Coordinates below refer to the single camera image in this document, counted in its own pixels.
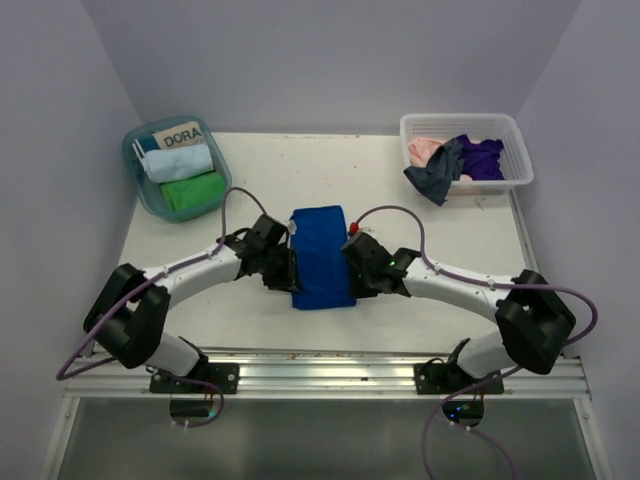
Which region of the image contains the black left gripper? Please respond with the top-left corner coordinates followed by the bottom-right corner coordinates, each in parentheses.
top-left (259, 243), bottom-right (302, 293)

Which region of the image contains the white plastic basket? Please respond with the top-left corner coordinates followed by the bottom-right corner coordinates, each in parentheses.
top-left (399, 113), bottom-right (534, 195)

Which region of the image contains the dark grey towel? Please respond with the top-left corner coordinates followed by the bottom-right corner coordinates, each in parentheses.
top-left (403, 139), bottom-right (464, 207)

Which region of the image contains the light blue rolled towel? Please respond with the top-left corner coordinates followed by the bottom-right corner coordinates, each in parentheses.
top-left (141, 144), bottom-right (214, 184)

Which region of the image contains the aluminium mounting rail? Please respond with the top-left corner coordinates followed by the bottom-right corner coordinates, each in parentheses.
top-left (63, 350), bottom-right (591, 400)

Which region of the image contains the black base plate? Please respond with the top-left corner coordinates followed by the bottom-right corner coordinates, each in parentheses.
top-left (149, 362), bottom-right (240, 394)
top-left (413, 358), bottom-right (480, 395)

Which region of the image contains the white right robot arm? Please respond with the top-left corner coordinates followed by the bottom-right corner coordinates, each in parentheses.
top-left (341, 231), bottom-right (576, 393)

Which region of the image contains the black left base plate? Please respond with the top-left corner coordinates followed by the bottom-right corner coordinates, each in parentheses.
top-left (149, 362), bottom-right (240, 394)

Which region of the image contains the green rolled towel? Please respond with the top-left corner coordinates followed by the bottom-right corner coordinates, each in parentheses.
top-left (160, 172), bottom-right (227, 213)

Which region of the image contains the pink towel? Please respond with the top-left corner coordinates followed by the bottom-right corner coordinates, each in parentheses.
top-left (408, 137), bottom-right (443, 168)

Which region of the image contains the teal plastic bin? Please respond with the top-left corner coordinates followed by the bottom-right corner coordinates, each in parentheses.
top-left (122, 115), bottom-right (232, 223)

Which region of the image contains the purple towel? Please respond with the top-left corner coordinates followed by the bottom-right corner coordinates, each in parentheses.
top-left (455, 135), bottom-right (505, 181)

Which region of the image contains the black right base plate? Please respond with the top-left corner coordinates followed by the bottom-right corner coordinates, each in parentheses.
top-left (413, 358), bottom-right (480, 395)

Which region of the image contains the teal white striped towel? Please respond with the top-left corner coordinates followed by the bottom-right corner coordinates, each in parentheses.
top-left (132, 135), bottom-right (160, 164)

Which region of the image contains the beige DORA towel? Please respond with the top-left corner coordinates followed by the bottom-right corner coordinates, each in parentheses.
top-left (152, 121), bottom-right (203, 149)

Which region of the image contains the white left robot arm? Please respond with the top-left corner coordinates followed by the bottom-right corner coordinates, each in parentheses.
top-left (83, 214), bottom-right (299, 393)

